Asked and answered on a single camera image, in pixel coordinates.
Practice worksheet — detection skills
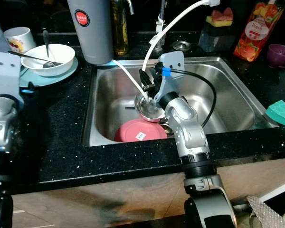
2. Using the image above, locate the clear bubble wrap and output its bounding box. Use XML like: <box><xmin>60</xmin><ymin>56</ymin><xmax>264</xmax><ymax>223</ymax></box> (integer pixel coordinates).
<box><xmin>246</xmin><ymin>195</ymin><xmax>285</xmax><ymax>228</ymax></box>

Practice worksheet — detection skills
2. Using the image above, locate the glass oil bottle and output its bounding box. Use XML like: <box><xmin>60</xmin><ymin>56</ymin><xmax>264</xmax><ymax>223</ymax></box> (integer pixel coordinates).
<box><xmin>111</xmin><ymin>0</ymin><xmax>129</xmax><ymax>57</ymax></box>

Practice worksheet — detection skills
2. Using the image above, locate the long white hose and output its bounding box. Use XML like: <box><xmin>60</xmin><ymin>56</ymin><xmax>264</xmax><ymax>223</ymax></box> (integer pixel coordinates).
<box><xmin>142</xmin><ymin>0</ymin><xmax>221</xmax><ymax>94</ymax></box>

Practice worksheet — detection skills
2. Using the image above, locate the pink plate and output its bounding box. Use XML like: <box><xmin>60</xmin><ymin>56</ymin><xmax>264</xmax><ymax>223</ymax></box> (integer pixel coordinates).
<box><xmin>114</xmin><ymin>118</ymin><xmax>168</xmax><ymax>143</ymax></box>

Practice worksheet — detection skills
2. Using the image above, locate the chrome tap spout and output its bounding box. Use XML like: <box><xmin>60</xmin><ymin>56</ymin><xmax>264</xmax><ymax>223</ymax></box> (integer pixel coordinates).
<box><xmin>123</xmin><ymin>0</ymin><xmax>135</xmax><ymax>16</ymax></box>

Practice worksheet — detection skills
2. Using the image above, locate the round steel counter fitting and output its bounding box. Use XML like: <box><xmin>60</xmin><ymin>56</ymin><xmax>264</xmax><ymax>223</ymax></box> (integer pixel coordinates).
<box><xmin>171</xmin><ymin>40</ymin><xmax>192</xmax><ymax>52</ymax></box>

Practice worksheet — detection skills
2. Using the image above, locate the white printed mug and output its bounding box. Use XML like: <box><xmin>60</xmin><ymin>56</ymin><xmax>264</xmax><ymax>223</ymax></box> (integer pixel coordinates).
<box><xmin>3</xmin><ymin>27</ymin><xmax>38</xmax><ymax>53</ymax></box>

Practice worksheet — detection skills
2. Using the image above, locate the purple cup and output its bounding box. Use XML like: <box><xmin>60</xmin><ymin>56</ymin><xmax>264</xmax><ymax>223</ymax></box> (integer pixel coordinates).
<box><xmin>266</xmin><ymin>44</ymin><xmax>285</xmax><ymax>70</ymax></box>

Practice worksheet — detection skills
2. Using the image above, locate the white hose tap fitting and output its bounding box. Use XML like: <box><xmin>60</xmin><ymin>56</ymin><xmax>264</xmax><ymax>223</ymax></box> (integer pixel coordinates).
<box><xmin>152</xmin><ymin>0</ymin><xmax>168</xmax><ymax>49</ymax></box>

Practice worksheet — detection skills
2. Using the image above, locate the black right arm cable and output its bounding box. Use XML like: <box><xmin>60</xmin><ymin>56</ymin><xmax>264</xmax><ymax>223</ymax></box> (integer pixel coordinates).
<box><xmin>171</xmin><ymin>68</ymin><xmax>217</xmax><ymax>128</ymax></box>

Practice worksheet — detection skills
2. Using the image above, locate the light blue plate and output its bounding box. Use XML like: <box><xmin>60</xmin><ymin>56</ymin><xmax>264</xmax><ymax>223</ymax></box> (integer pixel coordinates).
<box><xmin>19</xmin><ymin>57</ymin><xmax>79</xmax><ymax>88</ymax></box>

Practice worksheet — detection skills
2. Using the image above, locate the yellow and pink sponge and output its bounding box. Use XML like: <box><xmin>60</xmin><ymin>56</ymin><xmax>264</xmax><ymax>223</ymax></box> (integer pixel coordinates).
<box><xmin>206</xmin><ymin>7</ymin><xmax>234</xmax><ymax>28</ymax></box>

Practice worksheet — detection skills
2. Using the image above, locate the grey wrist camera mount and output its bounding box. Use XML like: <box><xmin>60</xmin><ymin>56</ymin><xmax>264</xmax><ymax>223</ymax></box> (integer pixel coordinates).
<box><xmin>0</xmin><ymin>51</ymin><xmax>22</xmax><ymax>103</ymax></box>
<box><xmin>153</xmin><ymin>50</ymin><xmax>185</xmax><ymax>103</ymax></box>

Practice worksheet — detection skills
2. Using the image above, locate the orange peach drink bottle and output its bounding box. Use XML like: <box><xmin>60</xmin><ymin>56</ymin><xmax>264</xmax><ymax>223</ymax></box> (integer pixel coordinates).
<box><xmin>233</xmin><ymin>0</ymin><xmax>285</xmax><ymax>63</ymax></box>

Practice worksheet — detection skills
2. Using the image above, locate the steel sink drain strainer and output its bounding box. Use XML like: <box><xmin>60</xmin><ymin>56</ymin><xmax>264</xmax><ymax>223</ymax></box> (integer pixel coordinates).
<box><xmin>160</xmin><ymin>121</ymin><xmax>173</xmax><ymax>135</ymax></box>

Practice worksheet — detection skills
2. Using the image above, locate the stainless steel sink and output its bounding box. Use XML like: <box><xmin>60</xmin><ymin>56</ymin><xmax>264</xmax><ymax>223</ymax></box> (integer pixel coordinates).
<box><xmin>83</xmin><ymin>57</ymin><xmax>281</xmax><ymax>147</ymax></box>

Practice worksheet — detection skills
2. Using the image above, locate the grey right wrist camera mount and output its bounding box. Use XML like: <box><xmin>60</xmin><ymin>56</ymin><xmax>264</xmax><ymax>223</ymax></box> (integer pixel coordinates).
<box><xmin>153</xmin><ymin>50</ymin><xmax>185</xmax><ymax>103</ymax></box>

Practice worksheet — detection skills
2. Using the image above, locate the metal spoon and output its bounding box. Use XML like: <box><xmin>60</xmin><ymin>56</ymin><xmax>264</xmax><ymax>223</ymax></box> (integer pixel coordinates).
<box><xmin>42</xmin><ymin>29</ymin><xmax>54</xmax><ymax>61</ymax></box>
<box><xmin>22</xmin><ymin>51</ymin><xmax>61</xmax><ymax>69</ymax></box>

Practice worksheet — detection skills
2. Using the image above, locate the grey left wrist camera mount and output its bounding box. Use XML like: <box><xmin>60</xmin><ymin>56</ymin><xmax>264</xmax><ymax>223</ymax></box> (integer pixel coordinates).
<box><xmin>0</xmin><ymin>51</ymin><xmax>22</xmax><ymax>103</ymax></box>

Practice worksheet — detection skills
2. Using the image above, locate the white ceramic bowl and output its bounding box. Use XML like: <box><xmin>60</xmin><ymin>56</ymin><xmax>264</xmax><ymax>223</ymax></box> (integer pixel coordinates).
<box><xmin>21</xmin><ymin>44</ymin><xmax>76</xmax><ymax>78</ymax></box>

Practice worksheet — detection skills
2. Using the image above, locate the short white hose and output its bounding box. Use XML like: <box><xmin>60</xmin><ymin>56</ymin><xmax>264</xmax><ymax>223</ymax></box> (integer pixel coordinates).
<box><xmin>111</xmin><ymin>59</ymin><xmax>144</xmax><ymax>94</ymax></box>

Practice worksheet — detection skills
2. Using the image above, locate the green sponge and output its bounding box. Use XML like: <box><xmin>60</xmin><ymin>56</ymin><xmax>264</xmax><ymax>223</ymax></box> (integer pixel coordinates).
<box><xmin>265</xmin><ymin>99</ymin><xmax>285</xmax><ymax>132</ymax></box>

